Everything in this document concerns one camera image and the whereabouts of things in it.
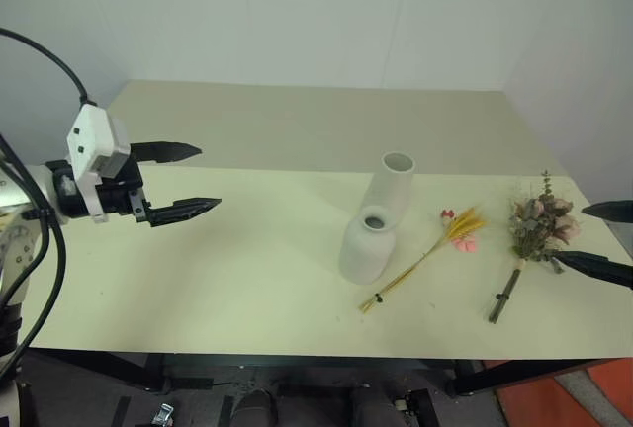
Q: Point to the dark rounded shape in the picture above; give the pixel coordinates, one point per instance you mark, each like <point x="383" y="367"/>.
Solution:
<point x="253" y="409"/>

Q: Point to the orange floor mat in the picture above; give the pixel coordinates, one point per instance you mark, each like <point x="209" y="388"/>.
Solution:
<point x="588" y="397"/>

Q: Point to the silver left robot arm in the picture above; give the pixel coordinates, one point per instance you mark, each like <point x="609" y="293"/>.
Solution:
<point x="20" y="251"/>

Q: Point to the tall white cylinder vase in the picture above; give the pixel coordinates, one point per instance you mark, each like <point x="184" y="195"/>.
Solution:
<point x="390" y="190"/>

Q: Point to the dried pink purple flower bouquet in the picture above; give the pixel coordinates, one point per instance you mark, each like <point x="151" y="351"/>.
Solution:
<point x="541" y="222"/>

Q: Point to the yellow wheat and pink flower bunch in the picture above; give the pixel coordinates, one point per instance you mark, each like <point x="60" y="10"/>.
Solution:
<point x="462" y="227"/>

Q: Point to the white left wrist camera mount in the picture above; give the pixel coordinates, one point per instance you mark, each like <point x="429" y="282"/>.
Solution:
<point x="91" y="133"/>

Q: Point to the small silver metal clamp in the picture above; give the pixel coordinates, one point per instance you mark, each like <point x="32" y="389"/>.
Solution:
<point x="163" y="414"/>

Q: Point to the short white bottle vase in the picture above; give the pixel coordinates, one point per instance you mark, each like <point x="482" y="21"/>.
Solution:
<point x="366" y="249"/>

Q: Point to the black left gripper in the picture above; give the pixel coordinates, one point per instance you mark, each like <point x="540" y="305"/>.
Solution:
<point x="121" y="195"/>

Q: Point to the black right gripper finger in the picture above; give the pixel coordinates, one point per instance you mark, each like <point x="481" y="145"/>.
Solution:
<point x="601" y="266"/>
<point x="610" y="210"/>

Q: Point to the black metal table frame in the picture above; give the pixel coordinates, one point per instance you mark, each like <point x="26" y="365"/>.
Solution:
<point x="519" y="372"/>

